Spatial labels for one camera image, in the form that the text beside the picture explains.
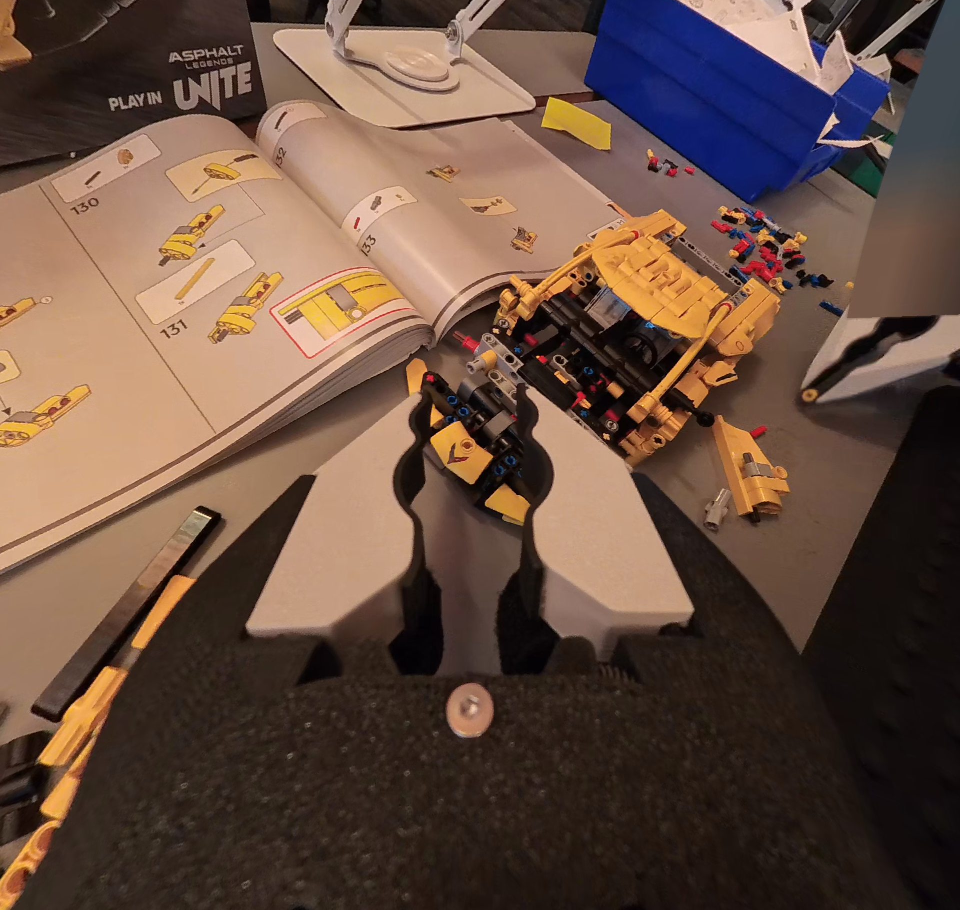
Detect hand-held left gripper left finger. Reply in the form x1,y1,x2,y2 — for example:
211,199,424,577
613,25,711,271
246,391,445,676

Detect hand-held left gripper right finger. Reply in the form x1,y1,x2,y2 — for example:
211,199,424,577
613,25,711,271
497,385,696,674

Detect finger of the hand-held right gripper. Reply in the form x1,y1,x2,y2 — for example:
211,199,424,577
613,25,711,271
804,316,942,395
798,338,960,406

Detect yellow panel with red pins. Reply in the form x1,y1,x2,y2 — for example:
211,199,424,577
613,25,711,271
711,415,791,525

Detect grey desk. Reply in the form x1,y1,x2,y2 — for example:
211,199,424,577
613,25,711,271
0,21,925,910

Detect pile of small colourful pins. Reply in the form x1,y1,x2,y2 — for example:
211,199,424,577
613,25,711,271
712,205,856,318

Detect green baseplate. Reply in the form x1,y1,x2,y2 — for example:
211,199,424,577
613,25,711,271
843,130,897,198

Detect yellow brick car model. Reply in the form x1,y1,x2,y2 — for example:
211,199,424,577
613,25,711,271
405,210,781,525

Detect black long brick beam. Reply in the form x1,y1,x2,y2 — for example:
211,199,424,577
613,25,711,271
31,506,223,722

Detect dark perforated panel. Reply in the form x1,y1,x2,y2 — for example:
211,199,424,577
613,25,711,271
802,385,960,910

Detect blue plastic bin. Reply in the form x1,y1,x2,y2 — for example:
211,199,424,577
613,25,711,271
585,0,894,204

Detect instruction booklet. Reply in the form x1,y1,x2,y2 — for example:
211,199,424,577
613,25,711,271
0,102,629,573

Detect yellow paper strip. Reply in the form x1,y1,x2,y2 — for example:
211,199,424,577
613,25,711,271
541,97,613,152

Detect white board stand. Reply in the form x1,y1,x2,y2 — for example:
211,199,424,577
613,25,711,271
273,0,538,129

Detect black toy set box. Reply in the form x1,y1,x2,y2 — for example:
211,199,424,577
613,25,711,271
0,0,268,168

